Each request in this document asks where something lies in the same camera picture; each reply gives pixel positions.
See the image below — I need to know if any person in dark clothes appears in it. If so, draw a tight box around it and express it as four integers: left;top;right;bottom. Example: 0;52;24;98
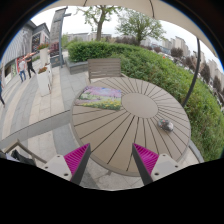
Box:
24;52;36;78

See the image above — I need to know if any dark chair at left edge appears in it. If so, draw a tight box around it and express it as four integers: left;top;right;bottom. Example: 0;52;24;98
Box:
0;140;46;166

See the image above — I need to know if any round slatted patio table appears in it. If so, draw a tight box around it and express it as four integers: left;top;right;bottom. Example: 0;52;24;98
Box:
71;78;191;176

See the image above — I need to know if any trimmed green hedge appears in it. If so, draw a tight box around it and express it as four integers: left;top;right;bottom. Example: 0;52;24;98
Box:
67;41;224;161

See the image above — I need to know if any grey slatted outdoor chair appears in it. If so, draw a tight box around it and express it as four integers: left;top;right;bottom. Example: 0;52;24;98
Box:
88;58;122;81

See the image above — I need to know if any curved dark umbrella pole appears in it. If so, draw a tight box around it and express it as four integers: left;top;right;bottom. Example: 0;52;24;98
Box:
181;37;202;108

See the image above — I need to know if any tall grey sign pillar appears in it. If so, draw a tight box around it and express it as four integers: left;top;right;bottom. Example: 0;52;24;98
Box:
50;7;70;67

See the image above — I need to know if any white planter with flowers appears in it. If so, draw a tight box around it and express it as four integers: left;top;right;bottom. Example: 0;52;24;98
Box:
37;66;51;96

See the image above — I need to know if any person in white shirt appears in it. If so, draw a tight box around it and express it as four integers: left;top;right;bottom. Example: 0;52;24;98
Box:
19;59;26;82

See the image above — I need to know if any beige patio umbrella canopy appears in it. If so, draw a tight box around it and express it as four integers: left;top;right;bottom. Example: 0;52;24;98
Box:
42;0;217;57

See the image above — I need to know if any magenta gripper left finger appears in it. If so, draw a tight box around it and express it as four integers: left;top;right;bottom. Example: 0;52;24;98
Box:
42;143;92;186

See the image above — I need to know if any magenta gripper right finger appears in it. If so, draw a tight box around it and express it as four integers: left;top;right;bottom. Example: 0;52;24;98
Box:
131;142;183;186

